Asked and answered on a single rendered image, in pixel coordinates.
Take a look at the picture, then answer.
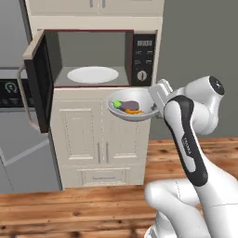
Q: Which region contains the black microwave oven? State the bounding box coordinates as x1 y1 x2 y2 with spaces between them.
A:
43 29 158 89

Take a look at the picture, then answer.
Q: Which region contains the cream drawer front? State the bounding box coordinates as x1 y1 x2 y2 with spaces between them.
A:
76 166 132 188

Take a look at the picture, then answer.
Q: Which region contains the orange shrimp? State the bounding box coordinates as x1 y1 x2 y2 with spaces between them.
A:
125 108 145 116

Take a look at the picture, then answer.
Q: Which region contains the grey bowl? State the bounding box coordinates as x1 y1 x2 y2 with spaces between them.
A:
106 87 161 123

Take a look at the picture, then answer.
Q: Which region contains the purple eggplant with green stem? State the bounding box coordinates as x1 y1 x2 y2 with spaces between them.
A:
111 99 140 112

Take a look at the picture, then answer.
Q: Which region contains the black microwave door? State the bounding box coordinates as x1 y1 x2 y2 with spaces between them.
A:
22 29 56 135

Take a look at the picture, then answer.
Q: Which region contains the grey steel fridge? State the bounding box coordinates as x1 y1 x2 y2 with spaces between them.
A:
0 0 63 195

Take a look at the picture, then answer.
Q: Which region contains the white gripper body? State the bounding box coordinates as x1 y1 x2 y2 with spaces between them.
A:
148 78 174 120

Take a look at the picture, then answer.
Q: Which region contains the white microwave turntable plate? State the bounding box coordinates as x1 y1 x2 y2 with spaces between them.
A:
66 65 120 85

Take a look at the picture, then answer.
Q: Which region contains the grey microwave door handle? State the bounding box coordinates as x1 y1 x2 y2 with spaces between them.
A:
16 66 42 131

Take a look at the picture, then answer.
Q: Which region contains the tall cream cabinet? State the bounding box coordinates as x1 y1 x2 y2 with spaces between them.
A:
23 0 165 191

